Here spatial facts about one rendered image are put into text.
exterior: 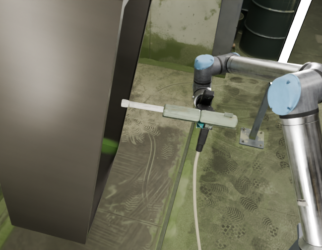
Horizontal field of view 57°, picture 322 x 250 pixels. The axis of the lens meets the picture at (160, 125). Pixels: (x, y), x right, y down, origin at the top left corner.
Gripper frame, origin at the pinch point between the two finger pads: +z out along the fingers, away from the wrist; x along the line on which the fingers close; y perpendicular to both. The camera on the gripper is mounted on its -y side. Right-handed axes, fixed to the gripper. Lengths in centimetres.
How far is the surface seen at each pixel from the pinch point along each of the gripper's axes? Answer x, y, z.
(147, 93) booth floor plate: 30, 79, -142
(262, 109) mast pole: -60, 45, -93
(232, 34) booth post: -39, 21, -177
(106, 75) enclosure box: 35, -39, 42
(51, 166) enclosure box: 52, 2, 35
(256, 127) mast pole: -63, 64, -95
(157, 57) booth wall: 27, 65, -195
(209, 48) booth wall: -23, 40, -183
